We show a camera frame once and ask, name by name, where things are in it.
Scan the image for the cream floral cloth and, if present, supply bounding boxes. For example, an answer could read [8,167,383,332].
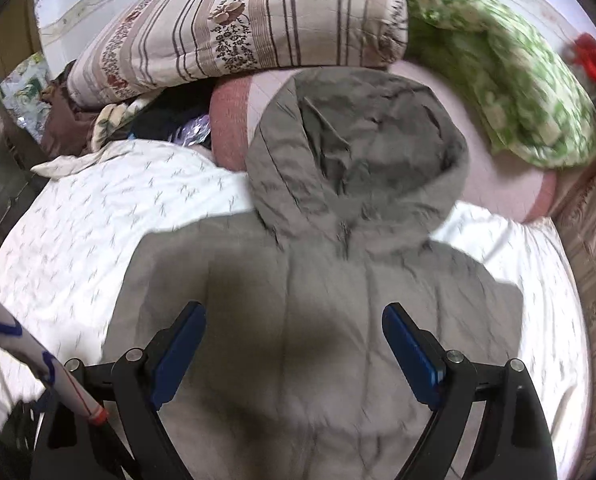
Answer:
[89,89,162,153]

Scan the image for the grey hooded puffer jacket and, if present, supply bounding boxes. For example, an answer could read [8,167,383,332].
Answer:
[104,67,522,479]

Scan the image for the maroon garment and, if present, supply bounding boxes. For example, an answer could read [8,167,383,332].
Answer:
[40,61,99,159]

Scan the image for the striped floral folded quilt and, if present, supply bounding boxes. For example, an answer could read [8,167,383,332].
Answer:
[66,0,409,110]

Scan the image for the green white floral cloth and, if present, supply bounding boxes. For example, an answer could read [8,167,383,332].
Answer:
[405,0,596,169]

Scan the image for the white leaf-print bed sheet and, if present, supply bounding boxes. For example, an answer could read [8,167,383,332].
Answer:
[0,141,591,479]

